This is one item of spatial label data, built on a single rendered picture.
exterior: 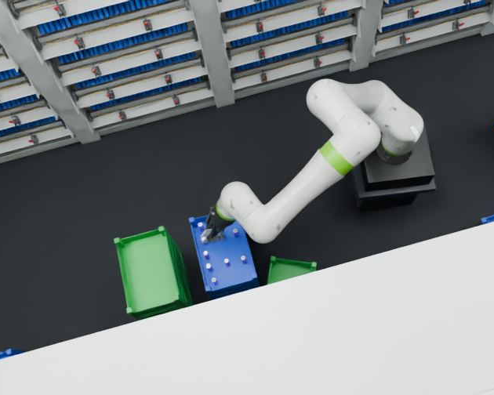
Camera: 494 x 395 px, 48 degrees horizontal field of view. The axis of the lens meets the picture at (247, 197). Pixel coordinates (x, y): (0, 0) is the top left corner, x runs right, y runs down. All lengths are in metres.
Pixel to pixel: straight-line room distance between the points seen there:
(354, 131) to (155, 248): 0.97
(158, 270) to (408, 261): 1.56
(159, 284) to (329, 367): 1.53
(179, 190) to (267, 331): 1.96
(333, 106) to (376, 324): 1.07
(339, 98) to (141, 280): 1.06
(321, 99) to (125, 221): 1.28
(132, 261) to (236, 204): 0.64
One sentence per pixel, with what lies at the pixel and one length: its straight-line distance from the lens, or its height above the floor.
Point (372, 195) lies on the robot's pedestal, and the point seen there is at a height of 0.28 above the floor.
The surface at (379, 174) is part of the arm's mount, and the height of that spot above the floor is 0.38.
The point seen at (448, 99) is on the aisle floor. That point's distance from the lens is 2.92.
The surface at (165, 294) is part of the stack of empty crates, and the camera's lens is 2.20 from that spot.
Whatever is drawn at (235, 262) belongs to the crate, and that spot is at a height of 0.32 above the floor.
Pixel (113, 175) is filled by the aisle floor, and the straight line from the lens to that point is 2.77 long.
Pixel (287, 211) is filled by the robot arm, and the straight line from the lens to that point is 1.75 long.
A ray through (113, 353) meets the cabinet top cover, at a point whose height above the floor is 1.70.
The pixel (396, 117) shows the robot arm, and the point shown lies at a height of 0.64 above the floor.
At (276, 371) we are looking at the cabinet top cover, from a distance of 0.74.
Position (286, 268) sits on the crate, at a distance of 2.49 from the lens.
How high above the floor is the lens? 2.43
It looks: 69 degrees down
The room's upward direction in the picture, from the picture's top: 12 degrees counter-clockwise
